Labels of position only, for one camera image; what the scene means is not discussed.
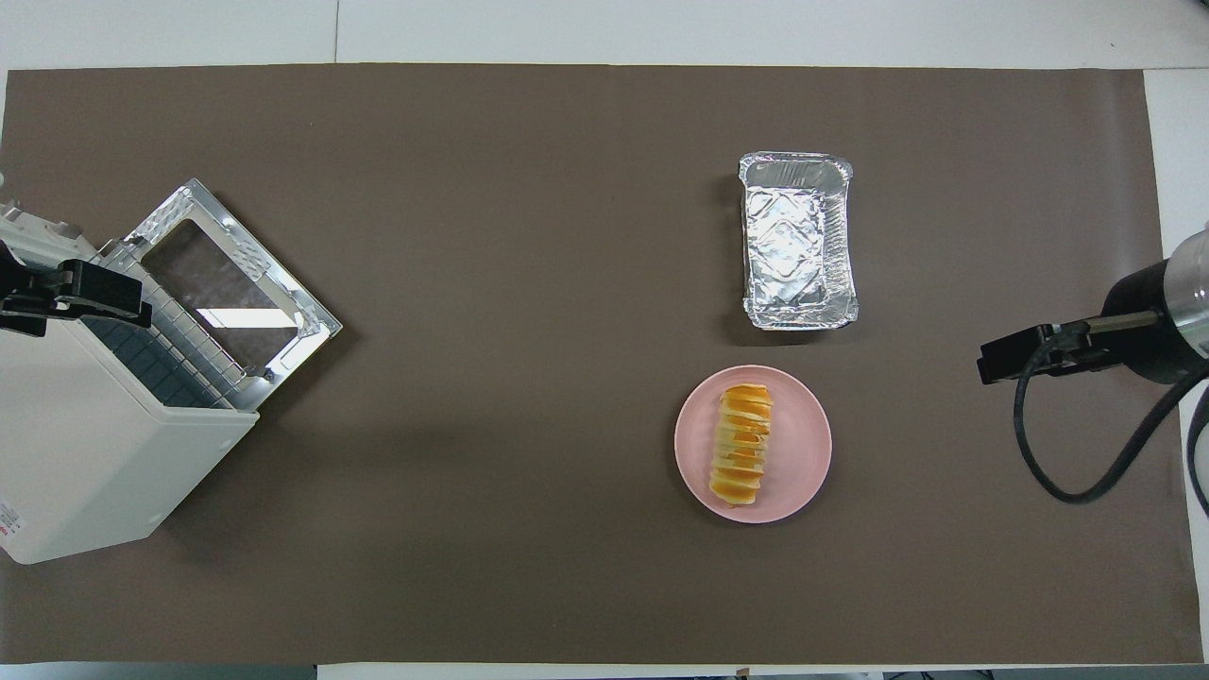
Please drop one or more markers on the sliced golden bread loaf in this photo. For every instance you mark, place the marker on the sliced golden bread loaf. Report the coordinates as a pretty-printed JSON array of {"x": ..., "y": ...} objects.
[{"x": 741, "y": 444}]

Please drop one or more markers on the aluminium foil tray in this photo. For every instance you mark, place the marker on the aluminium foil tray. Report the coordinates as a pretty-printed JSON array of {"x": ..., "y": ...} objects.
[{"x": 798, "y": 246}]

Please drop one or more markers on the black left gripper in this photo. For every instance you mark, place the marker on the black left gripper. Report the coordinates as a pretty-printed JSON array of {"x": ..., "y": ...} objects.
[{"x": 28, "y": 288}]

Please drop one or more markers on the white toaster oven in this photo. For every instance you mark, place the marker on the white toaster oven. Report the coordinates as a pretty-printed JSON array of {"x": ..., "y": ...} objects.
[{"x": 85, "y": 453}]

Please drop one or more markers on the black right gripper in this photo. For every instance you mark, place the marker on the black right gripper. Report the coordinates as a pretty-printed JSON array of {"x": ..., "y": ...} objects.
[{"x": 1086, "y": 348}]

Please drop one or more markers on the glass oven door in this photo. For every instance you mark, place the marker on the glass oven door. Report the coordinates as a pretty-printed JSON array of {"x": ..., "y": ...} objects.
[{"x": 236, "y": 302}]

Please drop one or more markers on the pink round plate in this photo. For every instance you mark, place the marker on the pink round plate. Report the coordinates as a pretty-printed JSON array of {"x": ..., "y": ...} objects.
[{"x": 803, "y": 444}]

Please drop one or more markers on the brown table mat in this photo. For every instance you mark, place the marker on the brown table mat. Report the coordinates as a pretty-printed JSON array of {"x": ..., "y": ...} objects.
[{"x": 472, "y": 519}]

